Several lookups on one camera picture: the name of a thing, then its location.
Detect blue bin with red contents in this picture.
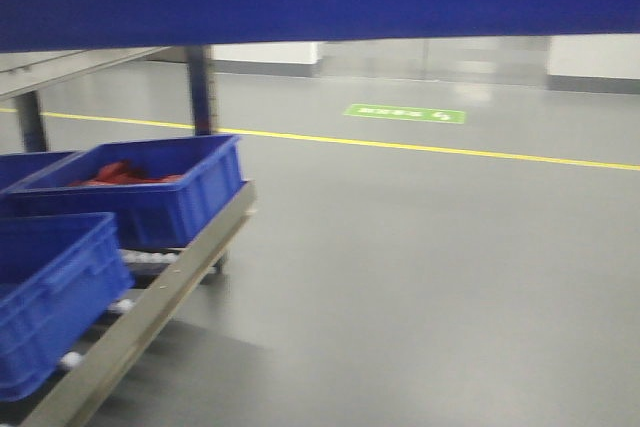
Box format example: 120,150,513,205
9,134,244,250

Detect red items in bin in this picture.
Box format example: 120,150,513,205
67,160,184,187

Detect near blue ribbed bin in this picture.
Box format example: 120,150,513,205
1,212,133,401

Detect far left blue bin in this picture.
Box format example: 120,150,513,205
0,151,76,195

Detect dark rack upright post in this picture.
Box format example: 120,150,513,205
185,46,217,136

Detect stainless steel rack rail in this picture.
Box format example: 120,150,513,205
20,180,257,426

